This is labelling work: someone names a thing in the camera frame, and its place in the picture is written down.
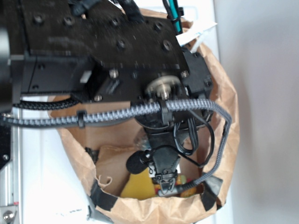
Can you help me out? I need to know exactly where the yellow sponge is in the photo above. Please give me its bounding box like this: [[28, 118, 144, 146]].
[[120, 168, 156, 200]]

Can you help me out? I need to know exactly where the brown paper bag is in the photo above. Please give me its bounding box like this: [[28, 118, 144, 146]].
[[48, 8, 240, 222]]

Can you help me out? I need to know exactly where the grey braided cable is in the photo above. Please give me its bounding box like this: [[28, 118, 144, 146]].
[[0, 98, 233, 194]]

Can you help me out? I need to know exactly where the aluminium frame rail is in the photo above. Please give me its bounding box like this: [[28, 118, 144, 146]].
[[0, 126, 22, 224]]

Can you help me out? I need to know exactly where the silver corner bracket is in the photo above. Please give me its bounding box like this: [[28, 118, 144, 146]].
[[0, 205, 20, 224]]

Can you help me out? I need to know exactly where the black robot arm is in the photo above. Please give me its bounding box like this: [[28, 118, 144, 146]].
[[0, 0, 213, 196]]

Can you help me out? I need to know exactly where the multicoloured rope toy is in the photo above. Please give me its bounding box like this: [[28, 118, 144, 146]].
[[155, 175, 197, 198]]

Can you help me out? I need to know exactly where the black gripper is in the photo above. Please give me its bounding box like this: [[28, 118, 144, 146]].
[[144, 128, 180, 196]]

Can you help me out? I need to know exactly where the black microphone foam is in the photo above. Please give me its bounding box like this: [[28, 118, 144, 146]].
[[126, 151, 149, 175]]

